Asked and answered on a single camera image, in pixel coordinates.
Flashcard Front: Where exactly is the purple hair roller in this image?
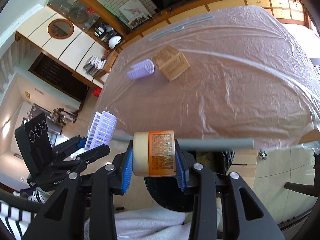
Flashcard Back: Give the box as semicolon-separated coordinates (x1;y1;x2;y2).
84;111;117;151
127;59;155;80

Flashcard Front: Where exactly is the black trash bin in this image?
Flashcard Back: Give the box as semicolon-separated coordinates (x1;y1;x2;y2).
144;150;235;213

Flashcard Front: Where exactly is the orange labelled cream jar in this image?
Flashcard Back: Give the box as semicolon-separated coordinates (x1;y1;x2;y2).
132;131;176;177

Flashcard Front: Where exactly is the red plastic basket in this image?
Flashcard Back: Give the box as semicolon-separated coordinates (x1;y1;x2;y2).
92;87;102;98

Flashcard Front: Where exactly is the stack of books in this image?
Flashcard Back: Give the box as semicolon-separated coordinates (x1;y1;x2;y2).
83;56;106;77

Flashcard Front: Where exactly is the white helmet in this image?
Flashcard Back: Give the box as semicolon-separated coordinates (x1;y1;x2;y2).
108;35;122;49

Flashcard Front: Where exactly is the brown cardboard box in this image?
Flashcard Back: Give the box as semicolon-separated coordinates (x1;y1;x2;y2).
152;45;190;82

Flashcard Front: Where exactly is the grey far edge guard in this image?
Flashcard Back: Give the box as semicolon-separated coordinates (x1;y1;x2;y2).
149;16;215;42

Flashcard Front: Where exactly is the wooden TV cabinet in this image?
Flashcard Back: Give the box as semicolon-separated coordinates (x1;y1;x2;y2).
116;0;311;52

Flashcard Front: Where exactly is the black left camera box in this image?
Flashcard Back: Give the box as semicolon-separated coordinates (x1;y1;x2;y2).
15;113;53;177

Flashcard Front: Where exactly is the round wall picture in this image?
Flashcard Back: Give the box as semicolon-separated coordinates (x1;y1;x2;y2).
48;18;74;40

